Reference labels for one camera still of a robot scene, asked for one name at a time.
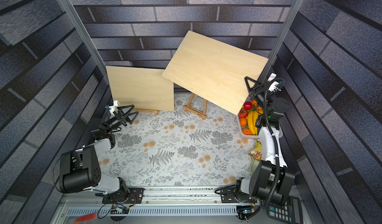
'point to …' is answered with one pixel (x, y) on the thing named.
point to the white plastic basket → (245, 136)
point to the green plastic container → (254, 164)
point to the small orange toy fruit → (243, 122)
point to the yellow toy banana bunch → (251, 118)
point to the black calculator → (291, 213)
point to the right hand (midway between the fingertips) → (242, 77)
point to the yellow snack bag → (257, 152)
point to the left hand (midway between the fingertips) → (136, 111)
